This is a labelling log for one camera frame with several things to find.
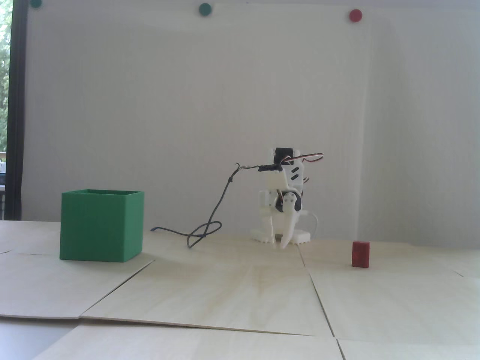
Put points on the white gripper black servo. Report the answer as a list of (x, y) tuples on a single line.
[(289, 203)]

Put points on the red block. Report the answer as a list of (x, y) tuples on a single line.
[(360, 255)]

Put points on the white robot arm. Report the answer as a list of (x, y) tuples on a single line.
[(294, 176)]

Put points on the green box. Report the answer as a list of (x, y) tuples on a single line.
[(97, 228)]

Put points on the red round magnet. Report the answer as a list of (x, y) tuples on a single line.
[(355, 15)]

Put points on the green round magnet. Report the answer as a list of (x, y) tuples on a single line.
[(36, 3), (204, 9)]

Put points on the white wall board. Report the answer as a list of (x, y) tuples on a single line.
[(150, 93)]

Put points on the black window frame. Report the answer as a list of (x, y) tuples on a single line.
[(17, 112)]

